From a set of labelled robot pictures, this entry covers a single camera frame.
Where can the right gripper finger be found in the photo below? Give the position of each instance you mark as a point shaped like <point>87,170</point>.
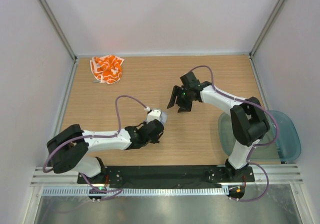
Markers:
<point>173,97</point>
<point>185,107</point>

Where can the blue bear towel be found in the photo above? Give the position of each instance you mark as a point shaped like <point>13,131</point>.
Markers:
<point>163,117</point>

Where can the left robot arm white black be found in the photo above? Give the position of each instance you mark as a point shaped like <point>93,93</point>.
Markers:
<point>68,151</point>

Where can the clear teal plastic container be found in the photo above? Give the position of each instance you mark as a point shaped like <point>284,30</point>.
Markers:
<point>287,147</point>

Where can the white slotted cable duct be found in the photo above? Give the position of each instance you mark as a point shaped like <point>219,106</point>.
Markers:
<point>87,191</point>

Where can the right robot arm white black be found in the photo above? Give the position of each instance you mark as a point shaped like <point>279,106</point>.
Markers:
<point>248,120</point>

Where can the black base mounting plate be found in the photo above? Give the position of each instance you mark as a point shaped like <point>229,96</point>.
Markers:
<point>169,177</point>

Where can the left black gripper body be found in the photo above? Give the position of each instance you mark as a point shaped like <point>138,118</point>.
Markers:
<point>152,140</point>

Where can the orange white patterned towel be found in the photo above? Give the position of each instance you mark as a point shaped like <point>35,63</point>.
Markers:
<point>106,69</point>

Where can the aluminium frame rail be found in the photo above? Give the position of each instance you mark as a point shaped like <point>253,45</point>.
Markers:
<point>277,174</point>

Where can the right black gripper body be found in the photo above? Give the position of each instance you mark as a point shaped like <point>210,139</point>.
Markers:
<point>183,93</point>

